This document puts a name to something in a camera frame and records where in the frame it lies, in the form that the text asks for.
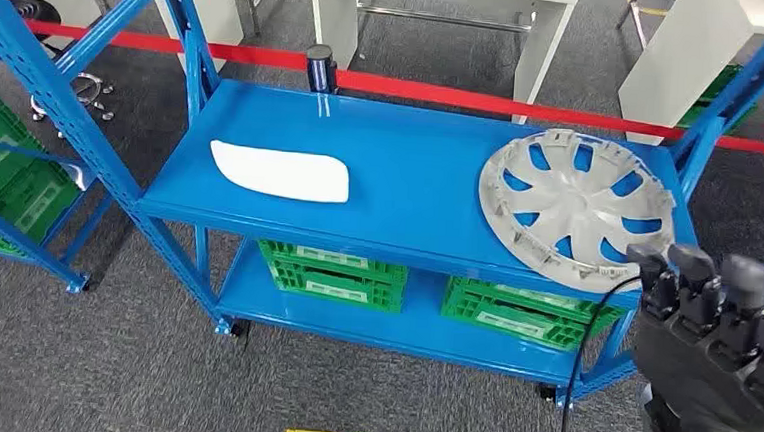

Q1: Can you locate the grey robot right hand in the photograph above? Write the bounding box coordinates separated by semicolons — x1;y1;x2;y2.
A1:
615;241;764;432

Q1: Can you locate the grey plastic wheel hubcap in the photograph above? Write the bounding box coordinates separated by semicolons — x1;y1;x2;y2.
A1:
471;123;682;299

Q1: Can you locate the white curved plastic part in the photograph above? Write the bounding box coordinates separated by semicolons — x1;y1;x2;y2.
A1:
207;138;353;205

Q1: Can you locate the red barrier belt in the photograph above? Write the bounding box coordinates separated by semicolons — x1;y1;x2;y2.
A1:
20;18;764;159

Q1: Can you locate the black stool with chrome base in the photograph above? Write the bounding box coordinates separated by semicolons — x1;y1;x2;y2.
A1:
0;0;123;142

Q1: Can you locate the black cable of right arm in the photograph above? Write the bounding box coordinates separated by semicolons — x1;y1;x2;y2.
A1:
559;272;645;432

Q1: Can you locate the black barrier post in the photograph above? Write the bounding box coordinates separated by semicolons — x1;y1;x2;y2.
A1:
303;43;342;96

